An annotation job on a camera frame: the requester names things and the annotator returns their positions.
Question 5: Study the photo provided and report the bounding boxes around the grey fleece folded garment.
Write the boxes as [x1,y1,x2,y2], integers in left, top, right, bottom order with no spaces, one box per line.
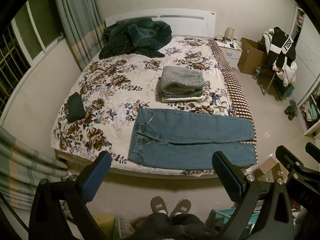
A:
[161,66,206,96]

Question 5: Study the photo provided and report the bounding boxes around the right grey slipper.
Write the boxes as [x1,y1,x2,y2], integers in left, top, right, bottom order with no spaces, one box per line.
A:
[170,198,191,217]

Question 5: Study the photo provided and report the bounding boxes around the black folded garment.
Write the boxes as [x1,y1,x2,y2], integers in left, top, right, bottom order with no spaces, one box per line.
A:
[67,92,86,123]

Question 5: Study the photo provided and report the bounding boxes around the blue denim jeans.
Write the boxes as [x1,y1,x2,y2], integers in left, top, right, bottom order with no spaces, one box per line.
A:
[128,108,257,170]

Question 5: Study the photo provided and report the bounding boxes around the white shelf unit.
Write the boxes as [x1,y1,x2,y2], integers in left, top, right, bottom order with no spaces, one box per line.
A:
[291,7,319,135]

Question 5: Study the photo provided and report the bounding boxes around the small cardboard box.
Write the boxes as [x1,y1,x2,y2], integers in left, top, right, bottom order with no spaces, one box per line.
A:
[252,157,288,183]

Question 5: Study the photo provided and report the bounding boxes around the black white jacket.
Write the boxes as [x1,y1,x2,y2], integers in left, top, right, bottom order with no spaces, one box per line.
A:
[260,27,298,87]

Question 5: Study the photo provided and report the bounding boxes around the floral bed sheet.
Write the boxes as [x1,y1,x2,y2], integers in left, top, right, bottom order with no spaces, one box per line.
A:
[50,36,252,177]

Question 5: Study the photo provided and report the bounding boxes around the grey slipper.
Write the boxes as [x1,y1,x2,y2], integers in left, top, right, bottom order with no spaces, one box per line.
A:
[150,196,168,215]
[170,198,191,217]

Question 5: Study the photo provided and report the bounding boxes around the near striped curtain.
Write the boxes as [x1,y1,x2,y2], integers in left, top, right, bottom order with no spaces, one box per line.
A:
[0,128,68,211]

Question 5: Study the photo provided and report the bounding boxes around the teal white rack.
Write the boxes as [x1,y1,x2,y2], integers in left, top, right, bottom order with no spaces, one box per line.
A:
[209,208,259,230]

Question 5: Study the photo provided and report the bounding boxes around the left grey slipper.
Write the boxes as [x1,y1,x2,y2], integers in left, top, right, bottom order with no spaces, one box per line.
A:
[150,196,168,215]

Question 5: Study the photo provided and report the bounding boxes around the yellow box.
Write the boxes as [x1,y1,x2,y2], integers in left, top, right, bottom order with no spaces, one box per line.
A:
[94,213,115,239]

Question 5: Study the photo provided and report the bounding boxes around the brown cardboard box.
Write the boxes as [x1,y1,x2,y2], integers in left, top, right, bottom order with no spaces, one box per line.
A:
[238,37,267,75]

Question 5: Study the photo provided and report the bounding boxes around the cream cylinder lamp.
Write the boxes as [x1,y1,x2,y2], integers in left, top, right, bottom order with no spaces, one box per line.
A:
[224,27,234,41]

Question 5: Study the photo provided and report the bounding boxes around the white nightstand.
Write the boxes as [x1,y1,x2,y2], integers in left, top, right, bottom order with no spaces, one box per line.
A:
[214,35,242,69]

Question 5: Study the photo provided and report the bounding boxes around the white bed headboard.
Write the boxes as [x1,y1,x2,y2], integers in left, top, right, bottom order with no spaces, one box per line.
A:
[105,8,216,38]

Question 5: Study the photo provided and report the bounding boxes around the pair of dark slippers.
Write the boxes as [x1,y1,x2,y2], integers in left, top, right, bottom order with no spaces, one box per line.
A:
[284,100,298,121]

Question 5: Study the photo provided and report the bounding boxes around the window with frame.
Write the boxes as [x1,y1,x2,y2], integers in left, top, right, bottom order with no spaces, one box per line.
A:
[1,0,63,112]

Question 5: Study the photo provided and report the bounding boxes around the green striped curtain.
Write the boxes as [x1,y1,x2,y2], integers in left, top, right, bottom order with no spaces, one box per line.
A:
[55,0,104,69]

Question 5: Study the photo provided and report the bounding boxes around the folded clothes stack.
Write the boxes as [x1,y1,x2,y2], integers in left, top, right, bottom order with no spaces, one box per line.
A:
[158,91,207,103]

